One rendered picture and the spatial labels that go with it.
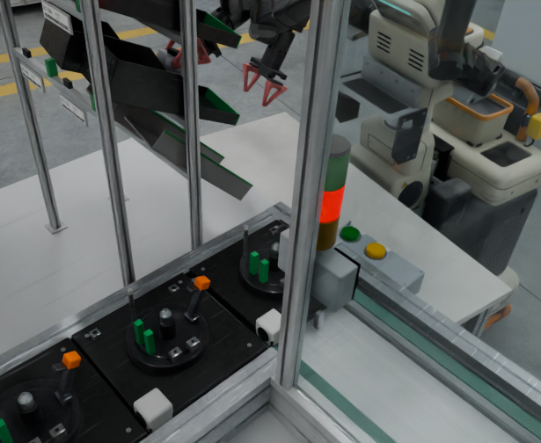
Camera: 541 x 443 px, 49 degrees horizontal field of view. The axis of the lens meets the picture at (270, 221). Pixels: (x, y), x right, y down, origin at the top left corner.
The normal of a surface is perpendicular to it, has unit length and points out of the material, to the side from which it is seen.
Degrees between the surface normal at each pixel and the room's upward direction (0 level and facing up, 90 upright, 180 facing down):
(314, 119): 90
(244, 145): 0
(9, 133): 0
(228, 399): 0
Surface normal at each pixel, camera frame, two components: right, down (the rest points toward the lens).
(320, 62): -0.73, 0.41
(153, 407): 0.05, -0.77
